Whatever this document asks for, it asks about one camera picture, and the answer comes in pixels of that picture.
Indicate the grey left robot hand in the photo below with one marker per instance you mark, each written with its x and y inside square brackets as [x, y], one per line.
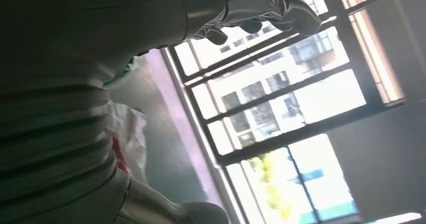
[100, 26]

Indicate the green plastic item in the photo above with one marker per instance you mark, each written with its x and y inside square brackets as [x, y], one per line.
[128, 70]

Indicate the white plastic bag red print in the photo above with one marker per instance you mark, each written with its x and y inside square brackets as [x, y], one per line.
[133, 132]

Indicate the pink window sill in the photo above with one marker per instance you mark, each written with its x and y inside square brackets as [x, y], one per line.
[179, 116]

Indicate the ribbed grey left arm sleeve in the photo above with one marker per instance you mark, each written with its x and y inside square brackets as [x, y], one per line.
[50, 136]

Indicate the dark multi-pane window frame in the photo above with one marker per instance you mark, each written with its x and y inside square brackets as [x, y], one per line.
[299, 132]

